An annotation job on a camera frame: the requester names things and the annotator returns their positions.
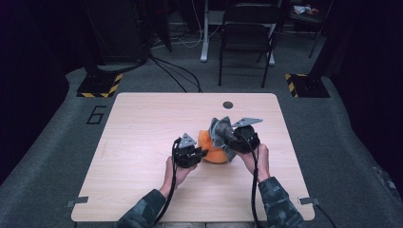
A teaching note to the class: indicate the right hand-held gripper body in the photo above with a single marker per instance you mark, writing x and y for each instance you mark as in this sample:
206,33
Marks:
245,139

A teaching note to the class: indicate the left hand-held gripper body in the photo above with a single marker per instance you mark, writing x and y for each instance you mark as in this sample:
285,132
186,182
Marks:
187,155

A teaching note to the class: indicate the orange pumpkin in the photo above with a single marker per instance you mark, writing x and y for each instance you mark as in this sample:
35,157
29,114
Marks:
214,153

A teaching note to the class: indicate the gray cloth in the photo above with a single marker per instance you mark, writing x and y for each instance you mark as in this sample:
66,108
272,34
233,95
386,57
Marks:
221,133

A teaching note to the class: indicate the person's left hand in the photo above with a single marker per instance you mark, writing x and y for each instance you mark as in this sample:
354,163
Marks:
179,174

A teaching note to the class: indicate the person's right hand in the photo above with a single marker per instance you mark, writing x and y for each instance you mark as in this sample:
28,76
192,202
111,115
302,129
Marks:
256,163

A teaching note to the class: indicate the black table grommet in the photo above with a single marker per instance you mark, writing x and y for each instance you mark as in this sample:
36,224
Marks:
227,104

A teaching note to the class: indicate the black yellow striped stand base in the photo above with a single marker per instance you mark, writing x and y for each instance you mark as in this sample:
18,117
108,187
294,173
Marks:
307,85
99,85

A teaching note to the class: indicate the black folding chair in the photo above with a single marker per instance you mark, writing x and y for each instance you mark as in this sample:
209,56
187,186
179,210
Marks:
247,34

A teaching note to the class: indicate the white desk leg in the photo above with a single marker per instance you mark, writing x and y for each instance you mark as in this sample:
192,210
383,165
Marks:
204,38

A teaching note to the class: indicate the black cabinet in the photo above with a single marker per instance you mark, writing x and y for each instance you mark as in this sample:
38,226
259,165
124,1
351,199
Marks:
117,31

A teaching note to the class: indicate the small colourful object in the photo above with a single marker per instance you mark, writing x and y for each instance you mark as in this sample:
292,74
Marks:
304,9

